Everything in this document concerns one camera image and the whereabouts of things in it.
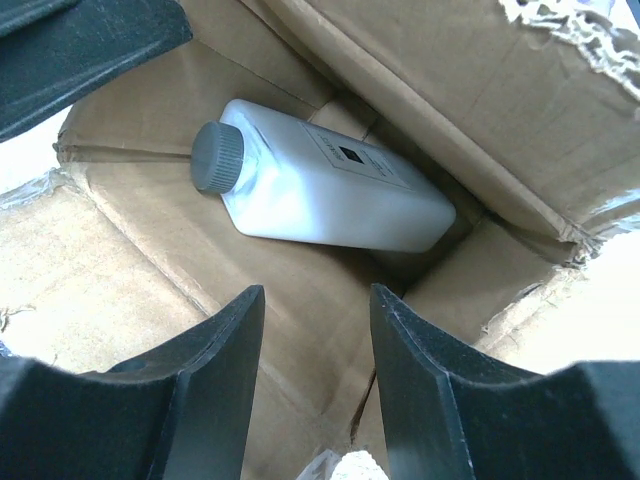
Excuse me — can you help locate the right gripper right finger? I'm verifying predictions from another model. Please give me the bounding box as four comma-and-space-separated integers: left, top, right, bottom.
370, 284, 639, 479

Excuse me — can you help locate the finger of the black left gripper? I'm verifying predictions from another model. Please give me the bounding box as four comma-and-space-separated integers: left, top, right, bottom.
1, 1, 193, 141

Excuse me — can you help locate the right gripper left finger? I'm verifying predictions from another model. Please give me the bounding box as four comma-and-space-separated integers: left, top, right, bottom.
1, 285, 265, 479

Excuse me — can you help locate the white bottle grey cap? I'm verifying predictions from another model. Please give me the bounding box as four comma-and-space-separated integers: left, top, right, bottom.
190, 99, 456, 253

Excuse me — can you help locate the brown taped cardboard box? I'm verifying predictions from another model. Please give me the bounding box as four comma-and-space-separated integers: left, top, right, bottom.
1, 1, 639, 479

